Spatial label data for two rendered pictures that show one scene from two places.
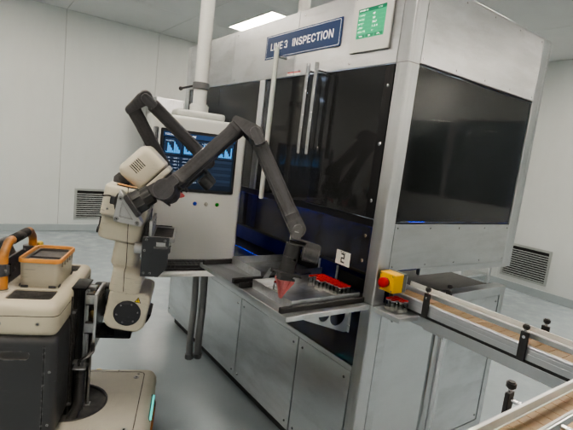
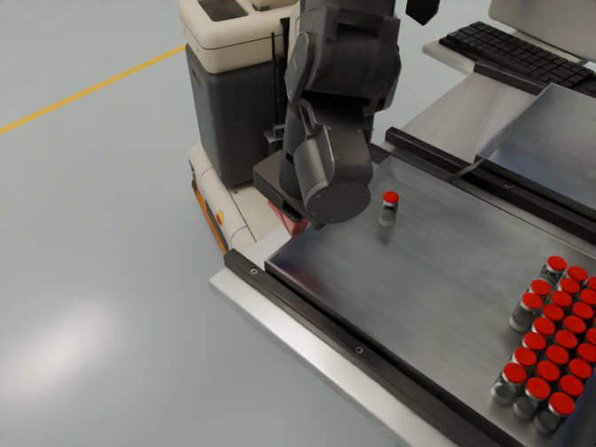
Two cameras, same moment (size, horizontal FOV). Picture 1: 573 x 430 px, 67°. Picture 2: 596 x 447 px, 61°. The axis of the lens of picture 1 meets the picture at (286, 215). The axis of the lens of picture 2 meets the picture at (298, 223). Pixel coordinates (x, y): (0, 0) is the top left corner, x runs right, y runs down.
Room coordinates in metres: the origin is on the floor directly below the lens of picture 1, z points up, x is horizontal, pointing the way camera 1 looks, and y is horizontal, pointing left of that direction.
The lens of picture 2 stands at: (1.44, -0.43, 1.37)
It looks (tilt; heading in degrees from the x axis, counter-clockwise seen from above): 46 degrees down; 78
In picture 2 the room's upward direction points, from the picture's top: straight up
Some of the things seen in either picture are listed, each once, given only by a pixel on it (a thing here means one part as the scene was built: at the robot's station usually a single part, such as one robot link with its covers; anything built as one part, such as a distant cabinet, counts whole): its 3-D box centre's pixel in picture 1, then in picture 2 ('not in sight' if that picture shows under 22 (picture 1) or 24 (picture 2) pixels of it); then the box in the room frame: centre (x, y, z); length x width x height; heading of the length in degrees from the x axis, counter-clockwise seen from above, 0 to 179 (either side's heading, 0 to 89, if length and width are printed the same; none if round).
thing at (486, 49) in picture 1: (321, 138); not in sight; (2.76, -0.16, 1.54); 2.06 x 1.00 x 1.11; 36
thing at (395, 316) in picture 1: (397, 312); not in sight; (1.62, -0.47, 0.87); 0.14 x 0.13 x 0.02; 126
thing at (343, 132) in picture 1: (347, 141); not in sight; (1.86, -0.22, 1.50); 0.43 x 0.01 x 0.59; 36
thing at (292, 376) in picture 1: (300, 307); not in sight; (2.76, -0.16, 0.44); 2.06 x 1.00 x 0.88; 36
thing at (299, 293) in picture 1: (305, 289); (447, 279); (1.68, -0.11, 0.90); 0.34 x 0.26 x 0.04; 127
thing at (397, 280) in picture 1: (392, 281); not in sight; (1.60, -0.43, 0.99); 0.08 x 0.07 x 0.07; 126
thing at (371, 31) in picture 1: (372, 23); not in sight; (1.80, -0.24, 1.96); 0.21 x 0.01 x 0.21; 36
